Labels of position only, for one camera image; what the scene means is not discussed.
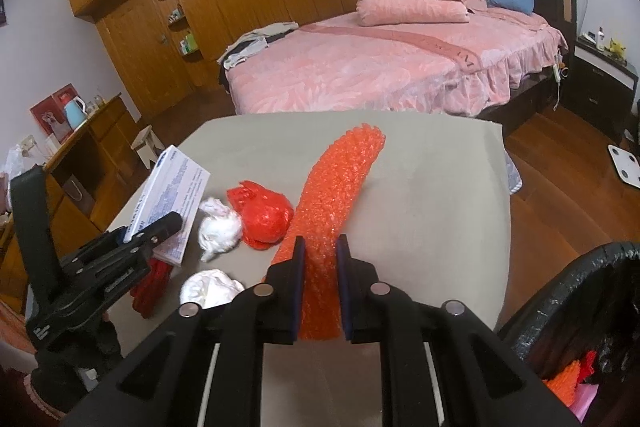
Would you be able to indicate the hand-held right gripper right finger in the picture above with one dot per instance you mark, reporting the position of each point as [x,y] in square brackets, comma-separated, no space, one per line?
[344,292]

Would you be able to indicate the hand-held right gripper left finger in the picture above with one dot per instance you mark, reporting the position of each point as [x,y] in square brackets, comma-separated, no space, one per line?
[299,287]

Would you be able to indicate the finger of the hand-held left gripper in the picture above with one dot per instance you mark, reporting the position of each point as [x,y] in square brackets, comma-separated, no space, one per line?
[95,252]
[155,232]

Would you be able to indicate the white printed cardboard box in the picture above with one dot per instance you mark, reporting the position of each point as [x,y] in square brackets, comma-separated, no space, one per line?
[170,197]

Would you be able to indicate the orange bubble wrap strip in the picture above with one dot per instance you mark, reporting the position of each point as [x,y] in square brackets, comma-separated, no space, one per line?
[335,187]

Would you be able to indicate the black trash bin with liner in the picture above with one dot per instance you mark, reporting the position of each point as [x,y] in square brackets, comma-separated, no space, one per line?
[575,297]

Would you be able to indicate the long red rubber glove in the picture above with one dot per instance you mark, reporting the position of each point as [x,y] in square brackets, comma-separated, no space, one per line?
[587,367]

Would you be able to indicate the pink face mask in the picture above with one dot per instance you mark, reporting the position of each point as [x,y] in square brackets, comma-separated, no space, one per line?
[585,402]

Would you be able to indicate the black paper bag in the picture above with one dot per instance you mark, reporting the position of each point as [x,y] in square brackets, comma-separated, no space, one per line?
[78,197]

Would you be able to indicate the red plastic bag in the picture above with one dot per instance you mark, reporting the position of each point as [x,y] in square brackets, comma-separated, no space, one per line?
[262,217]

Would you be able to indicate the wooden sideboard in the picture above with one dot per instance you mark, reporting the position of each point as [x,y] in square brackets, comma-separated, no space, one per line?
[90,167]

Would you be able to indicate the small wooden stool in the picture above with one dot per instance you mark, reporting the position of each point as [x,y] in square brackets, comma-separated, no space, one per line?
[149,147]

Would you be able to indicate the grey tablecloth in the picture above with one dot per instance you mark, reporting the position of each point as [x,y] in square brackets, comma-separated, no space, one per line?
[425,217]

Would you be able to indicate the white plastic bag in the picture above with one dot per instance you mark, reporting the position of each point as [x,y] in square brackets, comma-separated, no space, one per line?
[20,157]

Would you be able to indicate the light blue electric kettle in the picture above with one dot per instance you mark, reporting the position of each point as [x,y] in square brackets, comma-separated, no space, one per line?
[75,113]

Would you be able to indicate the red framed picture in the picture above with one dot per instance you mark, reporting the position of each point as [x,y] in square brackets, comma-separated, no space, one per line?
[50,114]

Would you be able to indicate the bottles on wardrobe shelf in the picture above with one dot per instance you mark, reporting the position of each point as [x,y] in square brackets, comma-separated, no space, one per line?
[186,42]

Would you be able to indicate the white lace cloth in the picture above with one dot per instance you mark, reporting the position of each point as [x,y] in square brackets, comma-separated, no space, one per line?
[514,174]

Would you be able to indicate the pile of clothes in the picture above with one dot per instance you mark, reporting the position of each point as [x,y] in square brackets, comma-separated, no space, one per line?
[255,42]

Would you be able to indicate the bed with pink bedspread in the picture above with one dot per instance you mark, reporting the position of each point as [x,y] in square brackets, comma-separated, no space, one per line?
[375,72]

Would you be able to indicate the white bathroom scale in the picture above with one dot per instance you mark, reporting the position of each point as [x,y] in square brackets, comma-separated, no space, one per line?
[625,164]

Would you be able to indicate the black and white nightstand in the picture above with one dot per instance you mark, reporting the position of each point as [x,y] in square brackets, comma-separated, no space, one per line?
[600,97]

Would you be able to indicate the white bottle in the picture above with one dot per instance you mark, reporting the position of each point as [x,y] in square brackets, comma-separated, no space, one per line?
[600,41]

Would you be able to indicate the yellow plush toy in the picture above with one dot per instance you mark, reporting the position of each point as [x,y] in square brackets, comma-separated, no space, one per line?
[618,48]

